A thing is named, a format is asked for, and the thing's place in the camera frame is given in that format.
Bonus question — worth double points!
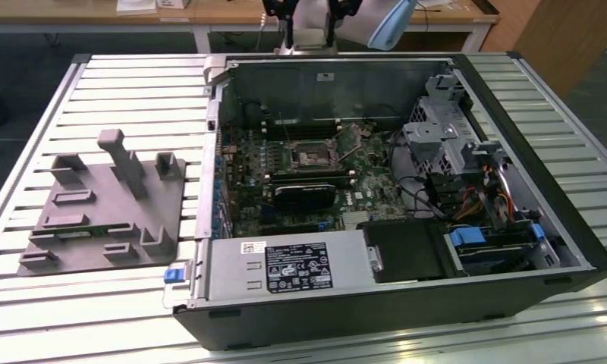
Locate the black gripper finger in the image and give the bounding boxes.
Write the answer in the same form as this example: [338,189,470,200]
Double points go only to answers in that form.
[326,0,362,43]
[262,0,301,49]

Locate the black RAM slot bank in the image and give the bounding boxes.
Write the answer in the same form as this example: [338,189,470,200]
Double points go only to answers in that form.
[266,116,338,140]
[270,171,350,187]

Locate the CPU socket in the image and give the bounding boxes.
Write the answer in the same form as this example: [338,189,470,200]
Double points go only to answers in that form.
[289,140,338,170]

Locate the wooden desk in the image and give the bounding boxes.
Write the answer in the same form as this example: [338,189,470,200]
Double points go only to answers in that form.
[0,0,502,54]

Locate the flat white box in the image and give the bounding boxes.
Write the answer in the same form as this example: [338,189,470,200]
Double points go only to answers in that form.
[115,0,158,16]

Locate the metal socket cover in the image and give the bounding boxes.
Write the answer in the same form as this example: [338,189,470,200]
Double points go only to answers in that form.
[333,123,369,160]

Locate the silver metal drive cage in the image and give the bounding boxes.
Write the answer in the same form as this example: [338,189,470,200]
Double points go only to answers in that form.
[402,74,479,179]

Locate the brown wooden cabinet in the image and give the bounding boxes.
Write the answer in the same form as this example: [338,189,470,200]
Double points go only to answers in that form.
[513,0,607,98]

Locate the green motherboard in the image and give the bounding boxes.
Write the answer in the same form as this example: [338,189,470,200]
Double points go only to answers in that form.
[216,121,411,240]

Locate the black graphics card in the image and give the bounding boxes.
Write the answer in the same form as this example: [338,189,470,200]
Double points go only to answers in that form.
[270,183,338,212]

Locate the small silver heatsink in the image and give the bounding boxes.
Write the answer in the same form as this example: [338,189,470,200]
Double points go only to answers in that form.
[342,211,375,229]

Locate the gray parts rack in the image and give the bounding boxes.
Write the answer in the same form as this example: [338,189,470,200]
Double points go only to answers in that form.
[17,128,190,277]

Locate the black plastic shroud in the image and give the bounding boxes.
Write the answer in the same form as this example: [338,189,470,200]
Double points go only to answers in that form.
[358,219,454,284]

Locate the blue disk carrier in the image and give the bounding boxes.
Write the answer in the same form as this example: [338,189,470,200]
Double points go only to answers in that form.
[449,225,487,252]

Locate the green RAM stick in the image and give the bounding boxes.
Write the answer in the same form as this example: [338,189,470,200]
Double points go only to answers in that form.
[55,224,132,238]

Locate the silver power supply unit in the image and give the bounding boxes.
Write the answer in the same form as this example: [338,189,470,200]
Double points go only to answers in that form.
[202,230,381,300]

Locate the blue case latch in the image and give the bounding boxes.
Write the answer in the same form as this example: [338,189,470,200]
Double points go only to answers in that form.
[164,266,190,284]

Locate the black open PC case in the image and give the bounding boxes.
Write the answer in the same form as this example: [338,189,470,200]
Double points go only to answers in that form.
[171,52,607,352]

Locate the orange and yellow wires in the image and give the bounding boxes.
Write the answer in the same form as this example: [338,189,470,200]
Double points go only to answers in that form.
[458,187,518,221]

